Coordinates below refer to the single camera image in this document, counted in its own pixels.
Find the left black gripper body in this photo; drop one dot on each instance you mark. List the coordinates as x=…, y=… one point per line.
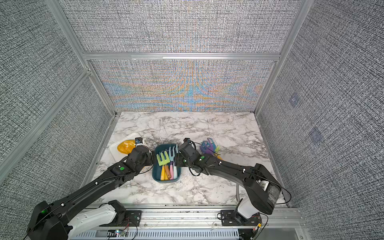
x=148, y=162

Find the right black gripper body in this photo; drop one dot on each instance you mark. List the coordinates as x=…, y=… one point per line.
x=181, y=161

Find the light blue rake white handle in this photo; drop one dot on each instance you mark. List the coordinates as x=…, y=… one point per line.
x=172, y=154

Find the purple rake pink handle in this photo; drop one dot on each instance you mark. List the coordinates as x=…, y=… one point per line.
x=208, y=146
x=171, y=168

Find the teal plastic storage box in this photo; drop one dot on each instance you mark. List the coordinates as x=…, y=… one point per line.
x=156, y=171

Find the green rake brown handle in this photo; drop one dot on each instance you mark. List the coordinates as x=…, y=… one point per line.
x=164, y=160

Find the blue rake yellow handle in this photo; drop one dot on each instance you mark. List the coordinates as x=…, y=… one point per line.
x=163, y=174

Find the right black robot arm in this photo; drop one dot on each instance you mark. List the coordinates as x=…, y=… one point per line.
x=262, y=188

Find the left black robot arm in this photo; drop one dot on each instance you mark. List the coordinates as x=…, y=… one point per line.
x=64, y=219

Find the white rectangular tray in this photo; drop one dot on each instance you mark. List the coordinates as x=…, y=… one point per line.
x=116, y=155

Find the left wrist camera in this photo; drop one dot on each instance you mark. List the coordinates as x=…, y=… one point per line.
x=138, y=141

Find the green rake yellow handle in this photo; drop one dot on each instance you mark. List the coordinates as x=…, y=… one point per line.
x=217, y=154

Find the aluminium front rail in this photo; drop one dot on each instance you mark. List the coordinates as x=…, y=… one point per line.
x=207, y=217

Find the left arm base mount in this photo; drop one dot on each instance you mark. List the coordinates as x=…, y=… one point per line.
x=129, y=217

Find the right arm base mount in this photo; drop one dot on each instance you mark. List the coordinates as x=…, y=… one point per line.
x=245, y=214

